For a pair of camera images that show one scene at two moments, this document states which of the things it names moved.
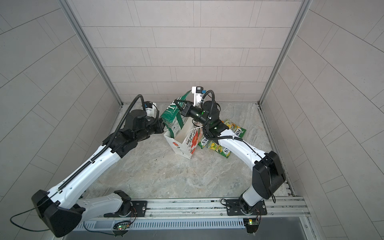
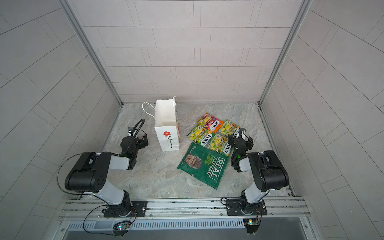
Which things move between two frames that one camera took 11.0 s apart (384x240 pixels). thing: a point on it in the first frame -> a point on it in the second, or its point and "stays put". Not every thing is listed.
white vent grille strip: (180, 223) stays put
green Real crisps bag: (172, 116) -> (204, 165)
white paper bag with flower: (186, 143) -> (166, 123)
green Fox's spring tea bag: (239, 131) stays put
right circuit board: (251, 224) stays put
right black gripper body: (199, 114) -> (234, 141)
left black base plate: (132, 209) stays put
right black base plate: (233, 208) stays put
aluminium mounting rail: (290, 208) stays put
